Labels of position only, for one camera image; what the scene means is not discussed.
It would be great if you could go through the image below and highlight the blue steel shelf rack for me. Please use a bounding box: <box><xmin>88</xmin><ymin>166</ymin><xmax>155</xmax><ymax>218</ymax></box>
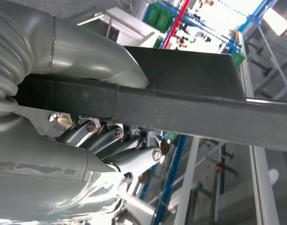
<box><xmin>153</xmin><ymin>135</ymin><xmax>187</xmax><ymax>225</ymax></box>
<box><xmin>144</xmin><ymin>0</ymin><xmax>246</xmax><ymax>69</ymax></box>

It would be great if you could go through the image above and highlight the white table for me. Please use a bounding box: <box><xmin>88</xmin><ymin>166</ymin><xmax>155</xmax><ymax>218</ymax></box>
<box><xmin>76</xmin><ymin>7</ymin><xmax>158</xmax><ymax>48</ymax></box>

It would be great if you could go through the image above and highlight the green plastic crate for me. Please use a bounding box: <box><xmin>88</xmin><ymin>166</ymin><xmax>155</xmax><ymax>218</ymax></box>
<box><xmin>144</xmin><ymin>3</ymin><xmax>162</xmax><ymax>25</ymax></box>
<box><xmin>155</xmin><ymin>9</ymin><xmax>175</xmax><ymax>33</ymax></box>
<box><xmin>233</xmin><ymin>51</ymin><xmax>246</xmax><ymax>68</ymax></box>

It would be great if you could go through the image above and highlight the red barrier tape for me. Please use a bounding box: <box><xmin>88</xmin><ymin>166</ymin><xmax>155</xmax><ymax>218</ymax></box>
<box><xmin>163</xmin><ymin>0</ymin><xmax>191</xmax><ymax>49</ymax></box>

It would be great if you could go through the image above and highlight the blue ceiling beam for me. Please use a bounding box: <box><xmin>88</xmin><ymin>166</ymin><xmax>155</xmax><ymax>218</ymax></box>
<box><xmin>237</xmin><ymin>0</ymin><xmax>279</xmax><ymax>33</ymax></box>

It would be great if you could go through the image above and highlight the white ceiling light bar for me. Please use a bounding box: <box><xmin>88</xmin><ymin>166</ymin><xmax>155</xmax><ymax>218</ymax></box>
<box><xmin>263</xmin><ymin>7</ymin><xmax>287</xmax><ymax>36</ymax></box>

